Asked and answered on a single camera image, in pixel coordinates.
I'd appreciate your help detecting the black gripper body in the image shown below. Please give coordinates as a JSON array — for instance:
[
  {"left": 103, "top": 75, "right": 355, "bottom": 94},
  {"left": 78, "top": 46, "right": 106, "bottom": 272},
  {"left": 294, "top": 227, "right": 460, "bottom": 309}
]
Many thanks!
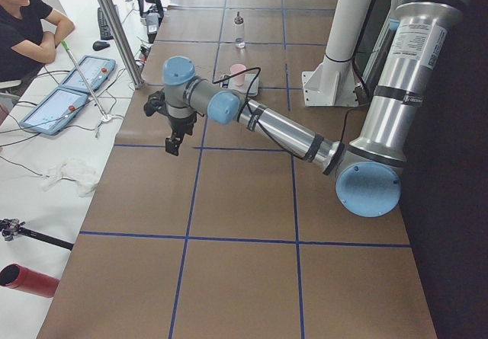
[{"left": 168, "top": 112, "right": 197, "bottom": 140}]

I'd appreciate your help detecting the pink plastic cup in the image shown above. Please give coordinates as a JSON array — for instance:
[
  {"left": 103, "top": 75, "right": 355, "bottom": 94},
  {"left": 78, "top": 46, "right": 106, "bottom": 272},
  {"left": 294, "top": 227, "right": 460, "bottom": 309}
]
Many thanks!
[{"left": 230, "top": 63, "right": 246, "bottom": 88}]

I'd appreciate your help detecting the glass sauce bottle metal spout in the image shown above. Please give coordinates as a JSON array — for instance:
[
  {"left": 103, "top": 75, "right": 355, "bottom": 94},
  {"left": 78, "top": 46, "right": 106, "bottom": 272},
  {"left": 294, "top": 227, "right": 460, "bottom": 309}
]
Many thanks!
[{"left": 233, "top": 11, "right": 246, "bottom": 49}]

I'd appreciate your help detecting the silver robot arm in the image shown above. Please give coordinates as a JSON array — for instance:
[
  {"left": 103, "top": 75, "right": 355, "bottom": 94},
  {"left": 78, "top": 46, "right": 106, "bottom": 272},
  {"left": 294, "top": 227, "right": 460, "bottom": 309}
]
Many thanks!
[{"left": 162, "top": 0, "right": 470, "bottom": 217}]

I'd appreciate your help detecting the silver digital kitchen scale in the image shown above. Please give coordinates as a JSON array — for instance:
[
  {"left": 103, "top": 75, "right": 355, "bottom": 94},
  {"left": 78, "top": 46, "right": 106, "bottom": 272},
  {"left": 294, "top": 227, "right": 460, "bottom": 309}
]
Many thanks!
[{"left": 220, "top": 73, "right": 259, "bottom": 98}]

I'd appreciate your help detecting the white crumpled cloth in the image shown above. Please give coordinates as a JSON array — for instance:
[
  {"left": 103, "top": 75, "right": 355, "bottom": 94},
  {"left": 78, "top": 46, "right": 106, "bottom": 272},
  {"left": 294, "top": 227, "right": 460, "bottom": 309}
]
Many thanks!
[{"left": 42, "top": 158, "right": 100, "bottom": 197}]

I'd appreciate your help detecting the upper teach pendant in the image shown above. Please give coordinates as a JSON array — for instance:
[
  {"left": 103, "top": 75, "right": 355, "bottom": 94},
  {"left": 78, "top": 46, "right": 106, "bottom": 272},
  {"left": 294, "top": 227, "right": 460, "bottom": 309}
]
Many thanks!
[{"left": 59, "top": 55, "right": 117, "bottom": 94}]

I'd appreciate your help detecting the teach pendant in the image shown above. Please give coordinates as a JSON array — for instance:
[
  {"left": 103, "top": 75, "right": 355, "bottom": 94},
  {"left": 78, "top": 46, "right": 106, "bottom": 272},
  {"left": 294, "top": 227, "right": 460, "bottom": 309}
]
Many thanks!
[
  {"left": 59, "top": 55, "right": 117, "bottom": 94},
  {"left": 19, "top": 87, "right": 88, "bottom": 136}
]

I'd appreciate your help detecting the black box white label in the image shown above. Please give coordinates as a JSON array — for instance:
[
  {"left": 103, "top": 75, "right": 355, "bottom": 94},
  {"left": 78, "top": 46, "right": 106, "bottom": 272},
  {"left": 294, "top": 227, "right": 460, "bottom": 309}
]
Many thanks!
[{"left": 145, "top": 11, "right": 164, "bottom": 43}]

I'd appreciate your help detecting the black computer mouse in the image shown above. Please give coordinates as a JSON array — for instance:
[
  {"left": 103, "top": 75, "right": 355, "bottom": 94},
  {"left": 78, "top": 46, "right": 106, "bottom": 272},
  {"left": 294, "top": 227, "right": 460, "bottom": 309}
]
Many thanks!
[{"left": 92, "top": 40, "right": 111, "bottom": 52}]

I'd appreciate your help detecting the black keyboard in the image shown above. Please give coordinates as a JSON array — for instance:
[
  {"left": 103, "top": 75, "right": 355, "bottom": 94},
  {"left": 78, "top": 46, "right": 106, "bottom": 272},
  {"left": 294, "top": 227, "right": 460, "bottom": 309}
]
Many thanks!
[{"left": 97, "top": 8, "right": 113, "bottom": 40}]

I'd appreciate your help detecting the lower teach pendant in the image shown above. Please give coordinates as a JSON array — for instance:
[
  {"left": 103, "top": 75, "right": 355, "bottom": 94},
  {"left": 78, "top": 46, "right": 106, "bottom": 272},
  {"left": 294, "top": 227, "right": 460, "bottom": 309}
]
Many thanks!
[{"left": 19, "top": 87, "right": 88, "bottom": 136}]

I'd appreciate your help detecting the seated person black shirt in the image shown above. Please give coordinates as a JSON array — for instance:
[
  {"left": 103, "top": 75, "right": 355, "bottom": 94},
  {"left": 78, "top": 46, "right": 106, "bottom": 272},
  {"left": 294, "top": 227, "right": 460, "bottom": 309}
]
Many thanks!
[{"left": 1, "top": 0, "right": 75, "bottom": 82}]

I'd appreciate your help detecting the red cylinder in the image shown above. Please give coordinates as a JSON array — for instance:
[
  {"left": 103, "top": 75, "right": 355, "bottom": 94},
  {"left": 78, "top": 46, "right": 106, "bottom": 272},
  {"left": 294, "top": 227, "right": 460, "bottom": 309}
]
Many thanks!
[{"left": 1, "top": 264, "right": 59, "bottom": 298}]

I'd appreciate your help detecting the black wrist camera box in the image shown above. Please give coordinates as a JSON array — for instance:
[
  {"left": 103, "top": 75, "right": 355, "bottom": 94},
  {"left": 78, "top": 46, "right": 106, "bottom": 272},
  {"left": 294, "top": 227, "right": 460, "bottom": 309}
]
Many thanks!
[{"left": 143, "top": 90, "right": 168, "bottom": 117}]

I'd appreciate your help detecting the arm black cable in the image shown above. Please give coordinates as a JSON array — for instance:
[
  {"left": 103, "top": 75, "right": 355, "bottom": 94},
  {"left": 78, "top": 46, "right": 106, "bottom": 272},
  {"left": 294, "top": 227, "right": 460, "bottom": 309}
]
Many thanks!
[{"left": 211, "top": 66, "right": 306, "bottom": 161}]

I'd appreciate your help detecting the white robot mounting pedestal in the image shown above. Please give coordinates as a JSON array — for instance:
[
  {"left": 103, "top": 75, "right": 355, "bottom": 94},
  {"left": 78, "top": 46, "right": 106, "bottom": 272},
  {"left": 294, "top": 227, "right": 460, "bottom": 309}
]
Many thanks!
[{"left": 302, "top": 0, "right": 371, "bottom": 107}]

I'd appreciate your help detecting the aluminium frame post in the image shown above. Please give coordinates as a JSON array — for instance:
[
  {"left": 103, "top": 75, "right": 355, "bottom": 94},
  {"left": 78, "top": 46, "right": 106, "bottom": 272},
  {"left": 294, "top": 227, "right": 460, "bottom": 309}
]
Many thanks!
[{"left": 98, "top": 0, "right": 144, "bottom": 89}]

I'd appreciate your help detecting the black camera tripod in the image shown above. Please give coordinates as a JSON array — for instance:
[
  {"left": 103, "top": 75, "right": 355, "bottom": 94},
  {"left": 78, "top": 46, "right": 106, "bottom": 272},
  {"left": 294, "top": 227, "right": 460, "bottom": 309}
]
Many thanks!
[{"left": 1, "top": 219, "right": 74, "bottom": 251}]

